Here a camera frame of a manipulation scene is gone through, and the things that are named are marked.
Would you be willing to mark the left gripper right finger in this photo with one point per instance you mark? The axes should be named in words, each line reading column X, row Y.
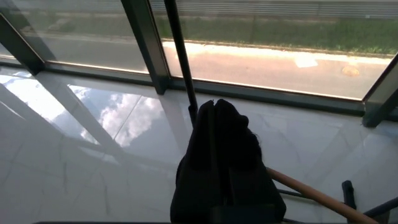
column 255, row 199

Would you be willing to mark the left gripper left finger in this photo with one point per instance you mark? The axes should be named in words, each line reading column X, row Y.
column 192, row 186

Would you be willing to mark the pink clothes hanger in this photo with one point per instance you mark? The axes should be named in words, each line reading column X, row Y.
column 311, row 194

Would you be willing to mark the black garment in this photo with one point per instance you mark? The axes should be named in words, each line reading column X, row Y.
column 236, row 137

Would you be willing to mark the black clothes rack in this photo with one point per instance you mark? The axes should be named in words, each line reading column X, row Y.
column 182, row 56

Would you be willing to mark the window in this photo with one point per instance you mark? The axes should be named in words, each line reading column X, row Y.
column 149, row 46

